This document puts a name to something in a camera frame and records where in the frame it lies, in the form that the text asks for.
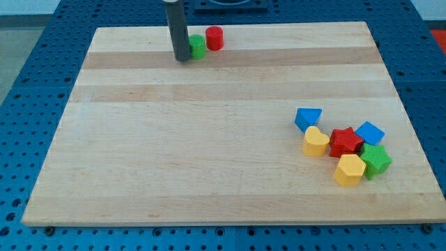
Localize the yellow heart block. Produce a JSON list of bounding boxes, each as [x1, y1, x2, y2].
[[302, 125, 330, 157]]

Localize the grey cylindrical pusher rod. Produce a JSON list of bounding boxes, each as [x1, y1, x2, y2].
[[163, 0, 190, 62]]

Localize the red star block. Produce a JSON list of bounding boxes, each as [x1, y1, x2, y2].
[[329, 127, 364, 158]]

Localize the green star block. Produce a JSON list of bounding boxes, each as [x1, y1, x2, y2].
[[360, 143, 393, 180]]

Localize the blue cube block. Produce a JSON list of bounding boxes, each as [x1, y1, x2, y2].
[[355, 121, 385, 146]]

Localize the red cylinder block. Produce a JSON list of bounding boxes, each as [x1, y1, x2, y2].
[[205, 26, 224, 51]]

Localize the green cylinder block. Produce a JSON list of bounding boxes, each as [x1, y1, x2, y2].
[[189, 34, 206, 60]]

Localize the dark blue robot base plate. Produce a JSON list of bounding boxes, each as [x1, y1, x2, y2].
[[192, 0, 268, 11]]

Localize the light wooden board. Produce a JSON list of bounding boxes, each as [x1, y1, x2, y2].
[[22, 22, 445, 227]]

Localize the yellow hexagon block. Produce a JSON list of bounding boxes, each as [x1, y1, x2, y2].
[[333, 154, 366, 187]]

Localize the blue triangle block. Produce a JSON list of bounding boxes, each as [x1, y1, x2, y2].
[[294, 107, 323, 133]]

